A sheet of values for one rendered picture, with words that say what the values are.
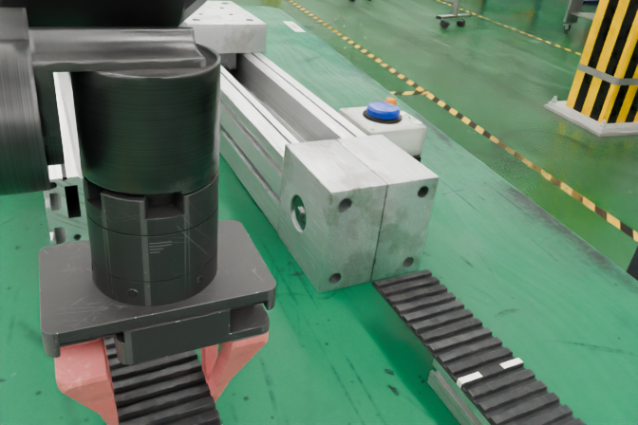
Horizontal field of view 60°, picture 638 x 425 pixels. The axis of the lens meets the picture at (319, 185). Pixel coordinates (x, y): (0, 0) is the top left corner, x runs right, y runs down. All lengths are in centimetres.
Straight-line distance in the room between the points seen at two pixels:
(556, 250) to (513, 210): 8
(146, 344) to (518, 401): 22
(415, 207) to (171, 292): 26
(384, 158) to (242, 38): 37
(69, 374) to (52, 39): 14
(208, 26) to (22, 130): 57
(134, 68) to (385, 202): 27
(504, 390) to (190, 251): 22
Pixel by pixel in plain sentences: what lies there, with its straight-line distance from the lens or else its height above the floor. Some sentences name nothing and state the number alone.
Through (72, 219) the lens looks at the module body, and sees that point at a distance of 46.
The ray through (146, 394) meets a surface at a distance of 34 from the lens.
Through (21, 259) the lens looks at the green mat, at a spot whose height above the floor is 78.
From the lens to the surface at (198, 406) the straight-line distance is 33.
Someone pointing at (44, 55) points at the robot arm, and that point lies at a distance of 22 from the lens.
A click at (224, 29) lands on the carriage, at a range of 77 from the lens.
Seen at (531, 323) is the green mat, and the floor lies 78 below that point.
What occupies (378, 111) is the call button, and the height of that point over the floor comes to 85.
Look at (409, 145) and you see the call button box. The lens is 66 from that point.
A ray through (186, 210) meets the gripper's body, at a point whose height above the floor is 95.
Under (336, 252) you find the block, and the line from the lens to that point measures 44.
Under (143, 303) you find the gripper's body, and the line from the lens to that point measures 26.
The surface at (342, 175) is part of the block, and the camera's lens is 43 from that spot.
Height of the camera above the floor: 107
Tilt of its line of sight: 28 degrees down
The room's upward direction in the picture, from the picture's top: 6 degrees clockwise
